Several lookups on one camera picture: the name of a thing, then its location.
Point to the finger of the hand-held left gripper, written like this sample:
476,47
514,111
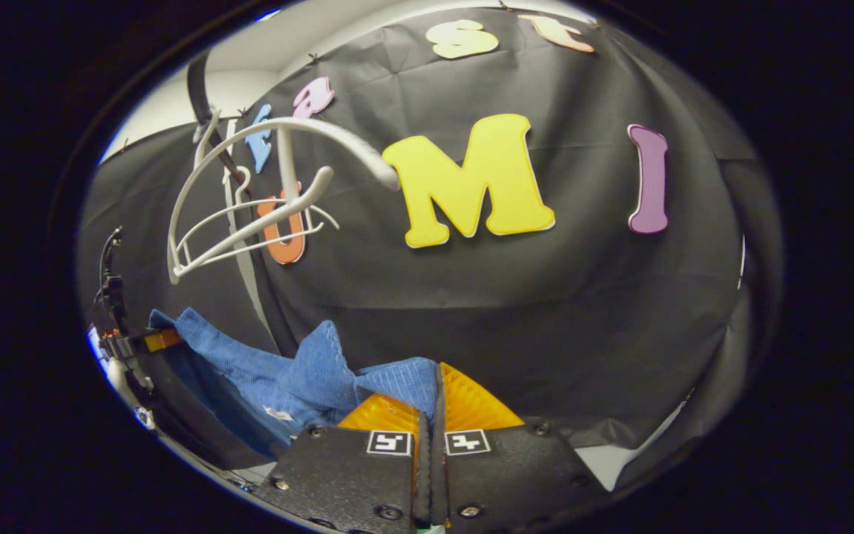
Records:
160,341

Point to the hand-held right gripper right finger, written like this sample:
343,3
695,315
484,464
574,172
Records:
508,475

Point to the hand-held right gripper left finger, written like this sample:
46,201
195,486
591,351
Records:
368,482

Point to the white clothes hanger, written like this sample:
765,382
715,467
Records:
301,231
382,169

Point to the black clothes rack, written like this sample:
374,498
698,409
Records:
197,81

